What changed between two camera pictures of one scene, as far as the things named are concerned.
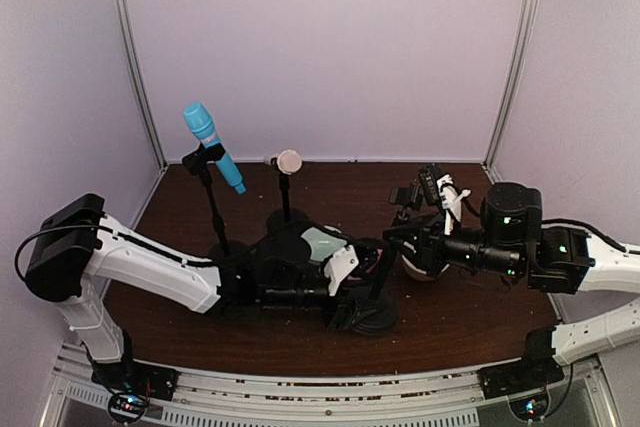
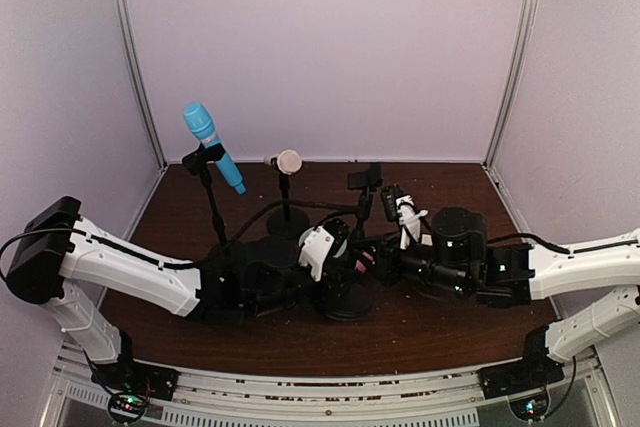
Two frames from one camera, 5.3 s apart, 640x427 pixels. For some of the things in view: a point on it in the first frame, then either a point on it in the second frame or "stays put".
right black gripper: x=426 y=243 → x=385 y=257
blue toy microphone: x=203 y=127 stays put
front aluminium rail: x=368 y=401 stays put
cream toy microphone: x=288 y=161 stays put
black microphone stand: x=377 y=315 → x=357 y=301
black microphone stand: x=194 y=163 stays put
